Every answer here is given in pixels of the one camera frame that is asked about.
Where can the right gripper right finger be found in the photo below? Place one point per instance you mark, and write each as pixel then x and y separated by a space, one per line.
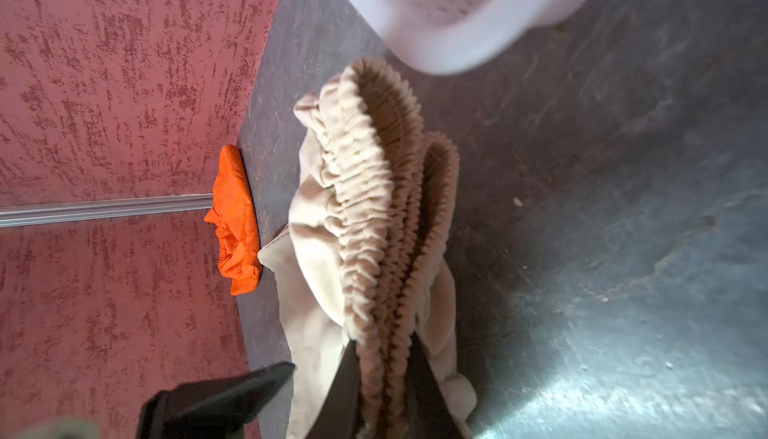
pixel 426 411

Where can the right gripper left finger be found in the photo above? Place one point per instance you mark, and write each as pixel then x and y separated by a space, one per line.
pixel 340 416

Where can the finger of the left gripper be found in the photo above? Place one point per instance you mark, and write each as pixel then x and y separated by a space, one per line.
pixel 217 408

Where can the beige shorts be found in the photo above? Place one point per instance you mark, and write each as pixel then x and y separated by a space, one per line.
pixel 362 256

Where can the orange shorts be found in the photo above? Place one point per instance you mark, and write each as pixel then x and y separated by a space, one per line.
pixel 233 215

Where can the left corner aluminium post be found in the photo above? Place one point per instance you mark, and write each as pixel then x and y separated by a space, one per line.
pixel 96 210

